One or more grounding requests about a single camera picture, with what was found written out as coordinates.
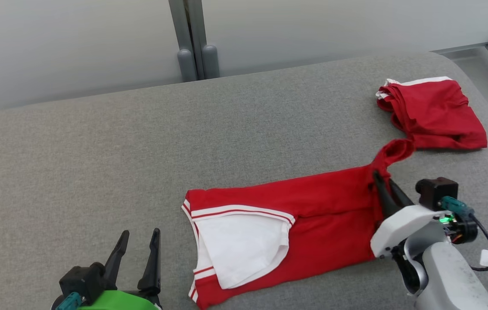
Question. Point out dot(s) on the folded red shorts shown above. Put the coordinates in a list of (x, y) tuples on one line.
[(437, 116)]

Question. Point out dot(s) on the grey metal partition post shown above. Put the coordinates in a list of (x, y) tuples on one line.
[(179, 26)]

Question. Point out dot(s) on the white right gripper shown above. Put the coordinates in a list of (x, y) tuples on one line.
[(403, 228)]

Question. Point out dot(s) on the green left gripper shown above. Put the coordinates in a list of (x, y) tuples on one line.
[(119, 301)]

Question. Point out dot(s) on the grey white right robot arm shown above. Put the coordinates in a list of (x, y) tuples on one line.
[(446, 280)]

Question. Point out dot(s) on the red white-lined tank top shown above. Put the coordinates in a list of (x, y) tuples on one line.
[(334, 202)]

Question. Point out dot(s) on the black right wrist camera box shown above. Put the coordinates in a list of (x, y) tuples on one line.
[(435, 191)]

